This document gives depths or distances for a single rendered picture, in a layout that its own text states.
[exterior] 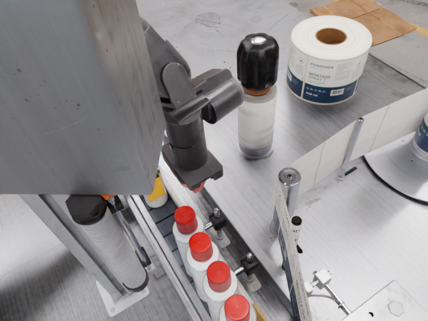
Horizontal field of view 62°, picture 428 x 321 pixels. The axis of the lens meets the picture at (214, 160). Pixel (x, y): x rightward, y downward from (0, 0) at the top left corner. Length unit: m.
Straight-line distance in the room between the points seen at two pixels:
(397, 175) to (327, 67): 0.30
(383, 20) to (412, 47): 0.36
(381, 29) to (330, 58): 2.18
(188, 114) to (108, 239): 0.20
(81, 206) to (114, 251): 0.09
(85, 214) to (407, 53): 2.73
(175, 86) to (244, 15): 1.03
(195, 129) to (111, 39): 0.28
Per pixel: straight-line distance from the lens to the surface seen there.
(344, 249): 0.77
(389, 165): 0.90
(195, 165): 0.56
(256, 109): 0.74
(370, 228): 0.81
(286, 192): 0.61
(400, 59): 2.84
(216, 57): 1.26
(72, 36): 0.22
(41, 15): 0.22
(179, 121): 0.49
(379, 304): 0.45
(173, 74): 0.47
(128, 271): 0.46
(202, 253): 0.52
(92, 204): 0.34
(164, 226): 0.78
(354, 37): 1.01
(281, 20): 1.45
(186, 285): 0.63
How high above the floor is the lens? 1.55
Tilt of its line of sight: 51 degrees down
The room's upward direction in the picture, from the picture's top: 6 degrees counter-clockwise
